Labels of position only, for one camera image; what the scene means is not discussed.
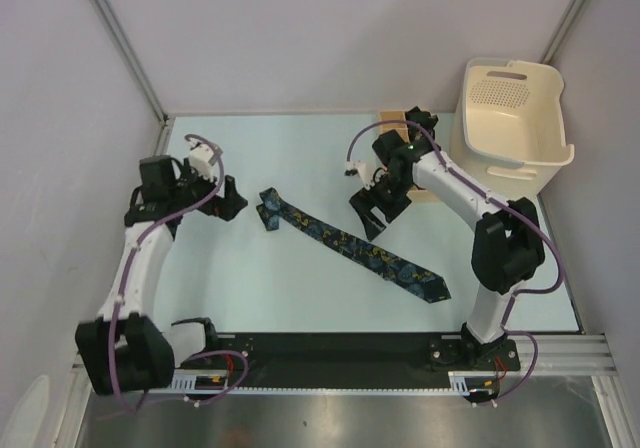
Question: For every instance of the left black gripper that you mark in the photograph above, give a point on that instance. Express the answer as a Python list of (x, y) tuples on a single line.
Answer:
[(216, 206)]

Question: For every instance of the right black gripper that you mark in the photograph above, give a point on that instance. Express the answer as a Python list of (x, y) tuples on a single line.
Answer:
[(362, 204)]

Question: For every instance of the navy floral patterned tie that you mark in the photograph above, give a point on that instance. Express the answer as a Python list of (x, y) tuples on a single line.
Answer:
[(414, 279)]

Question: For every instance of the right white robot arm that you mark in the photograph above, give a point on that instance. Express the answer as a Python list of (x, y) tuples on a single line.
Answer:
[(507, 245)]

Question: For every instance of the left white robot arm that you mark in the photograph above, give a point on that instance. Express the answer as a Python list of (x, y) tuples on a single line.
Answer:
[(123, 349)]

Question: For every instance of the wooden divided organizer box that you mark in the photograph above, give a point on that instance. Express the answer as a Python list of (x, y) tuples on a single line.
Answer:
[(394, 121)]

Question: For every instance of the rolled dark tie top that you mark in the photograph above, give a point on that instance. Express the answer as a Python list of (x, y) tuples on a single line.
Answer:
[(422, 117)]

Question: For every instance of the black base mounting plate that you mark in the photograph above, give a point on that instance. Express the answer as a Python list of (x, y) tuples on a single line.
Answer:
[(365, 361)]

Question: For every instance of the cream plastic laundry basket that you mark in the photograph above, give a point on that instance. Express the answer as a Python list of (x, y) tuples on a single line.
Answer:
[(508, 130)]

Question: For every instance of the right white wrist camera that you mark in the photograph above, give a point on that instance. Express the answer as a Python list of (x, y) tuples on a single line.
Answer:
[(362, 170)]

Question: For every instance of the grey slotted cable duct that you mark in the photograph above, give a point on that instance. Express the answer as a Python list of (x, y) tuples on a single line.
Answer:
[(199, 383)]

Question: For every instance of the aluminium frame rail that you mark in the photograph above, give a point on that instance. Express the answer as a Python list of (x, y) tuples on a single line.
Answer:
[(561, 355)]

